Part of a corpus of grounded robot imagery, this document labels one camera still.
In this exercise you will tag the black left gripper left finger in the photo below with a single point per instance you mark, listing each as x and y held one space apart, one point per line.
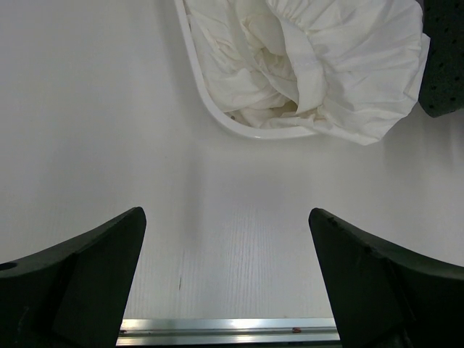
73 294

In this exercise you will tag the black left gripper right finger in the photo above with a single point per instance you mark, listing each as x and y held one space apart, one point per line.
382 294

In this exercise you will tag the white ruffled skirt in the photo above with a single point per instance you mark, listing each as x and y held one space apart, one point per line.
347 69

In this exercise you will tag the dark grey dotted skirt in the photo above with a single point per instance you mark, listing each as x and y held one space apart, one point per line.
441 91

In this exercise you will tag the white perforated plastic basket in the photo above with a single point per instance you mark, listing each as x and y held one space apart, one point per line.
221 118

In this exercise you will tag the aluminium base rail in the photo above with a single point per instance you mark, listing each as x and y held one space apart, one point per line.
277 332

